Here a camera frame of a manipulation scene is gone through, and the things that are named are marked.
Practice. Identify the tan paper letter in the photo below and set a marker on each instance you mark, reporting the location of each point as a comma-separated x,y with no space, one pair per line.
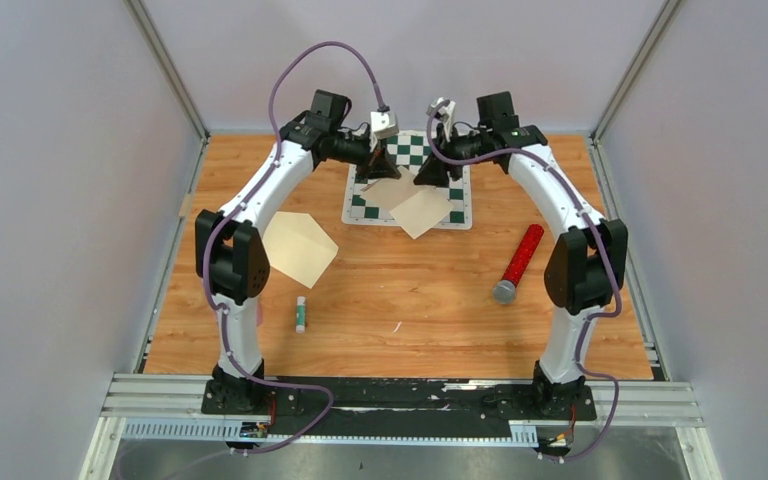
416,209

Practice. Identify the green white chessboard mat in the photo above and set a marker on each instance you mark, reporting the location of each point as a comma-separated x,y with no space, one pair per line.
409,149

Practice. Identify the red glitter microphone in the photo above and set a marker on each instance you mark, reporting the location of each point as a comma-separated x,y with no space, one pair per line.
504,292

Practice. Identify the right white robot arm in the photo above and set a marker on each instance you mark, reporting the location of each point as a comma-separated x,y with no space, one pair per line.
586,268

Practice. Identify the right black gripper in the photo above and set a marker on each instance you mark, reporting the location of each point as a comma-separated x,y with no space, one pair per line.
435,171

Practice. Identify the green white glue stick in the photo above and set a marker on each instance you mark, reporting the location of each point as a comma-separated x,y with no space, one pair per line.
300,315

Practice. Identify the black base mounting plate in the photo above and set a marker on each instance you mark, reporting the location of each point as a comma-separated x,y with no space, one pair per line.
404,408

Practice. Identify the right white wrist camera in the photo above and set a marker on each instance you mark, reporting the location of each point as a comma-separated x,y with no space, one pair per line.
443,110

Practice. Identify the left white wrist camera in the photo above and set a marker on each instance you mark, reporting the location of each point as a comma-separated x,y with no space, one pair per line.
383,124

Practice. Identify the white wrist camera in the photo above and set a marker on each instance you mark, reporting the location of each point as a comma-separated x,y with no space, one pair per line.
383,124
443,110

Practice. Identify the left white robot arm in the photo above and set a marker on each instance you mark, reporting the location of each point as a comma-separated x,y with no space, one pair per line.
231,257

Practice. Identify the cream envelope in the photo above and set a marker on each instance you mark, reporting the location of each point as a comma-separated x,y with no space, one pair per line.
299,247

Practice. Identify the aluminium frame rail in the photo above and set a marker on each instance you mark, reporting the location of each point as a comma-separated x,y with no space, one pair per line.
152,426

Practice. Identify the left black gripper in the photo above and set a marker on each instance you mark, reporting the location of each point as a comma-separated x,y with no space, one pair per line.
378,165

